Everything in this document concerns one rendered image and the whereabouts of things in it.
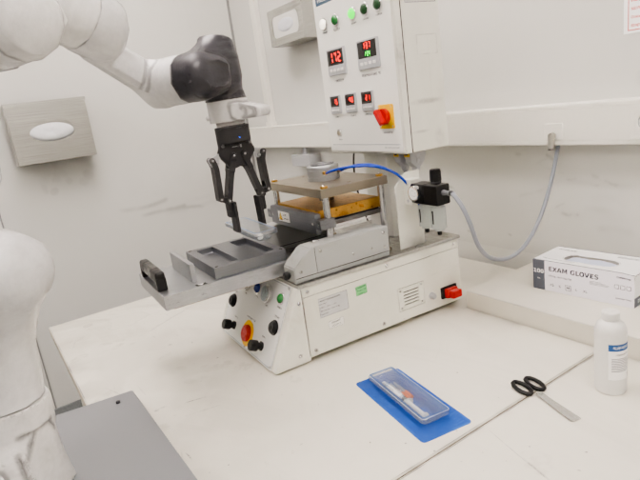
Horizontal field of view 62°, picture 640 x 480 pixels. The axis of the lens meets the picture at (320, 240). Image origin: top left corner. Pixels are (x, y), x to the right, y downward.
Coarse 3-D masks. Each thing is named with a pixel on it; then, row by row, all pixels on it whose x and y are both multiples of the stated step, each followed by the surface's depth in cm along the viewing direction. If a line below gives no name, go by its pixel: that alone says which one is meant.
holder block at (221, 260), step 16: (240, 240) 131; (192, 256) 121; (208, 256) 125; (224, 256) 121; (240, 256) 115; (256, 256) 113; (272, 256) 115; (208, 272) 113; (224, 272) 110; (240, 272) 112
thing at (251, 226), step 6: (228, 222) 129; (240, 222) 127; (246, 222) 126; (252, 222) 125; (258, 222) 124; (246, 228) 120; (252, 228) 119; (258, 228) 118; (264, 228) 118; (270, 228) 117
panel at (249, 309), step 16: (288, 288) 114; (240, 304) 133; (256, 304) 125; (272, 304) 118; (288, 304) 113; (240, 320) 131; (256, 320) 124; (272, 320) 117; (240, 336) 129; (256, 336) 122; (272, 336) 116; (256, 352) 120; (272, 352) 114
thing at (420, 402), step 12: (384, 372) 103; (396, 372) 103; (384, 384) 99; (396, 384) 99; (408, 384) 98; (396, 396) 95; (408, 396) 94; (420, 396) 94; (432, 396) 93; (420, 408) 90; (432, 408) 90; (444, 408) 90
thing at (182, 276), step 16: (176, 256) 116; (288, 256) 119; (176, 272) 119; (192, 272) 109; (256, 272) 113; (272, 272) 115; (144, 288) 120; (176, 288) 108; (192, 288) 106; (208, 288) 108; (224, 288) 110; (240, 288) 111; (160, 304) 108; (176, 304) 105
